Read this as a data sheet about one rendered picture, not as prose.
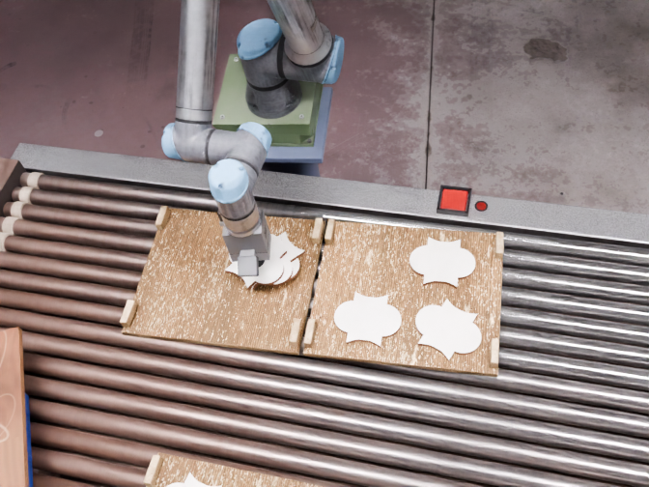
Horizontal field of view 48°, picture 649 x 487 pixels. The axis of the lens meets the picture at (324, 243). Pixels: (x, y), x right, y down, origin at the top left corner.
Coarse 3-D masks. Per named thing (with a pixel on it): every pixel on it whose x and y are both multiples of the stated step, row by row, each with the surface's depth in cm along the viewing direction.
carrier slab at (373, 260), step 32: (352, 224) 174; (352, 256) 169; (384, 256) 168; (480, 256) 165; (320, 288) 165; (352, 288) 164; (384, 288) 163; (416, 288) 162; (448, 288) 161; (480, 288) 160; (320, 320) 160; (480, 320) 156; (320, 352) 156; (352, 352) 155; (384, 352) 154; (416, 352) 154; (480, 352) 152
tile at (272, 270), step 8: (272, 248) 167; (272, 256) 165; (280, 256) 165; (232, 264) 165; (264, 264) 165; (272, 264) 164; (280, 264) 164; (232, 272) 165; (264, 272) 163; (272, 272) 163; (280, 272) 163; (248, 280) 163; (256, 280) 162; (264, 280) 162; (272, 280) 162; (248, 288) 162
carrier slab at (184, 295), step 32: (192, 224) 178; (288, 224) 176; (160, 256) 174; (192, 256) 173; (224, 256) 172; (160, 288) 169; (192, 288) 168; (224, 288) 167; (256, 288) 166; (288, 288) 166; (160, 320) 164; (192, 320) 164; (224, 320) 163; (256, 320) 162; (288, 320) 161; (288, 352) 157
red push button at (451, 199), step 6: (444, 192) 177; (450, 192) 177; (456, 192) 176; (462, 192) 176; (444, 198) 176; (450, 198) 176; (456, 198) 175; (462, 198) 175; (444, 204) 175; (450, 204) 175; (456, 204) 174; (462, 204) 174; (462, 210) 173
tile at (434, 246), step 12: (432, 240) 167; (420, 252) 166; (432, 252) 166; (444, 252) 165; (456, 252) 165; (468, 252) 165; (420, 264) 164; (432, 264) 164; (444, 264) 164; (456, 264) 163; (468, 264) 163; (432, 276) 162; (444, 276) 162; (456, 276) 161; (456, 288) 161
